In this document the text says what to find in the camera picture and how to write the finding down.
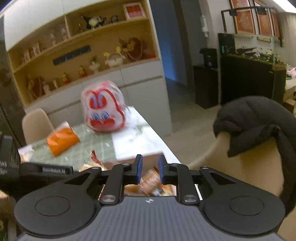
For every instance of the pink cardboard box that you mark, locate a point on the pink cardboard box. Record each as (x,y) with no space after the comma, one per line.
(129,160)

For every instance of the beige chair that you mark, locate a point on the beige chair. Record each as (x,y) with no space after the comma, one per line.
(242,162)
(37,127)

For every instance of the red snack packet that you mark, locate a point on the red snack packet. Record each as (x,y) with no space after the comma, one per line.
(94,155)

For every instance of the white wall dispenser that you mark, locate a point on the white wall dispenser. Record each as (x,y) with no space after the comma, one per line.
(204,25)

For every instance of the flower basket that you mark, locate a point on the flower basket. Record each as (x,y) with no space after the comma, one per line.
(133,49)

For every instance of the black fish tank stand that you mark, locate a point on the black fish tank stand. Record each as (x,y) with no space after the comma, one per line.
(249,78)

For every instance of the black water dispenser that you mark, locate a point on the black water dispenser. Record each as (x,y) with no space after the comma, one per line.
(209,58)

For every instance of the red framed wall picture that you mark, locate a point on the red framed wall picture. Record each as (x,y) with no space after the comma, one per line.
(242,17)
(263,18)
(275,22)

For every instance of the rabbit face plastic bag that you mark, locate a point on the rabbit face plastic bag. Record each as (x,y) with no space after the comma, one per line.
(101,106)

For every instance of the white cabinet with wooden shelves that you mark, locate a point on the white cabinet with wooden shelves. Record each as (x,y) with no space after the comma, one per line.
(138,81)

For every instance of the dark glass door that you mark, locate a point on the dark glass door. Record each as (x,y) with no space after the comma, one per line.
(9,92)

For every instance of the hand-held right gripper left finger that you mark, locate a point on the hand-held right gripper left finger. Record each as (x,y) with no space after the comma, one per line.
(139,169)

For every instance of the black jacket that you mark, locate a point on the black jacket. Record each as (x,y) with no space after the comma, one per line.
(254,113)

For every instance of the black low cabinet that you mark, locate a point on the black low cabinet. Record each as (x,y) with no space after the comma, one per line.
(205,88)

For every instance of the white teapot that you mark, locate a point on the white teapot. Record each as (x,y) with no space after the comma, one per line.
(114,61)

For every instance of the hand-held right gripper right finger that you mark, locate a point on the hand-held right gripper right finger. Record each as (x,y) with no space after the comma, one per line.
(161,170)

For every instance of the white vase with plant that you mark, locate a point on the white vase with plant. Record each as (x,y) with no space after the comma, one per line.
(94,66)

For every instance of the glass fish tank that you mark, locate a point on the glass fish tank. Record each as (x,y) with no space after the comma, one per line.
(252,46)

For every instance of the layered pastry packet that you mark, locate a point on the layered pastry packet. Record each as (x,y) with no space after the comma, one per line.
(150,183)

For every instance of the black and white plush toy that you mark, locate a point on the black and white plush toy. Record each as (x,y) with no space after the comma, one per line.
(93,22)

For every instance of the red picture frame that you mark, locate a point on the red picture frame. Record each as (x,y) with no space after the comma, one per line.
(134,11)

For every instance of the orange tissue box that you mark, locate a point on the orange tissue box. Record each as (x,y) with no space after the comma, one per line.
(62,140)

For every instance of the black wall strip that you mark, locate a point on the black wall strip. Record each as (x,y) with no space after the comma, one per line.
(71,55)

